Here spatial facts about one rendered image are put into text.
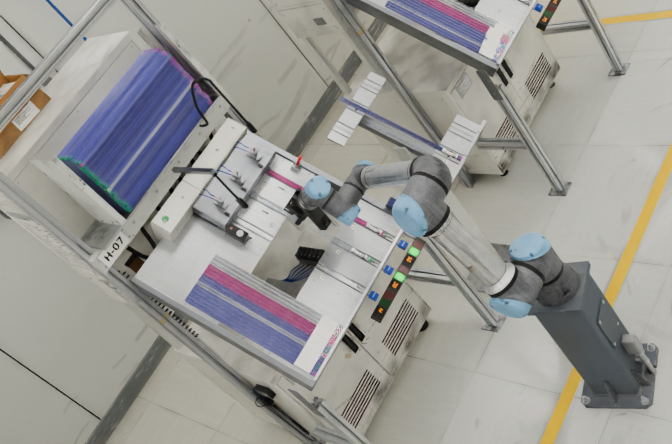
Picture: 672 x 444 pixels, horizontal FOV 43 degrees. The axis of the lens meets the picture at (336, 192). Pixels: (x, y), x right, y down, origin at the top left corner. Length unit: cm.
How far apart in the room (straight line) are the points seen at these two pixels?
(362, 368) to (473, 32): 141
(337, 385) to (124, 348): 166
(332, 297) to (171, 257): 57
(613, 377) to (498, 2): 157
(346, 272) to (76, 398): 207
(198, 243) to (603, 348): 139
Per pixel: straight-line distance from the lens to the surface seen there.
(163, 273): 297
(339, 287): 294
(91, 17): 291
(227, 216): 296
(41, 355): 450
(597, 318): 284
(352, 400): 343
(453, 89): 373
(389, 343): 352
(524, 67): 415
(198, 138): 304
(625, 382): 307
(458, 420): 340
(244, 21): 505
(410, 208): 236
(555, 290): 270
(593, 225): 367
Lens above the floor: 258
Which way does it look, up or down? 33 degrees down
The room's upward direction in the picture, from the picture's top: 41 degrees counter-clockwise
